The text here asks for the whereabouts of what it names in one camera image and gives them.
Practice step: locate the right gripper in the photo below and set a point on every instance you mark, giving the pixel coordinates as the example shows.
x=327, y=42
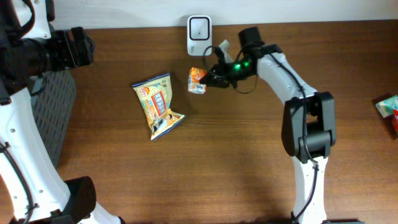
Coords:
x=220, y=81

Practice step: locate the red snack packet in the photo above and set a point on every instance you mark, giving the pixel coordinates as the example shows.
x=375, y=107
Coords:
x=395, y=120

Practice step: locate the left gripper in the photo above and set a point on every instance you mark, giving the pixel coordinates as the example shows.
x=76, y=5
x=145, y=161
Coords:
x=69, y=56

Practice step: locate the teal tissue pack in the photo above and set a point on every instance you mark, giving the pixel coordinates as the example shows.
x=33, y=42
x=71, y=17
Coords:
x=386, y=107

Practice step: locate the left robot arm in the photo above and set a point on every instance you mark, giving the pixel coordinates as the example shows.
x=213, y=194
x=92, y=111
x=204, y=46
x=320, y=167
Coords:
x=30, y=49

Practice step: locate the grey plastic mesh basket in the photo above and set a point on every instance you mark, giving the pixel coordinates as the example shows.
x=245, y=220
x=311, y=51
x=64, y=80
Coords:
x=52, y=110

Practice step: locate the white barcode scanner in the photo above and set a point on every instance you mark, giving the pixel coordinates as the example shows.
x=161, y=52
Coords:
x=199, y=35

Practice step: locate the orange tissue pack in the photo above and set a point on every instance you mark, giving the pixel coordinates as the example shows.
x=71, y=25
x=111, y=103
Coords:
x=194, y=85

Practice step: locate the yellow snack bag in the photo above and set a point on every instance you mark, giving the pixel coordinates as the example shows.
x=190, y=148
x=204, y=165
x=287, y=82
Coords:
x=155, y=96

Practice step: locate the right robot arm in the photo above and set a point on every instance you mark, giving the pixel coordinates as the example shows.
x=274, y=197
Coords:
x=308, y=127

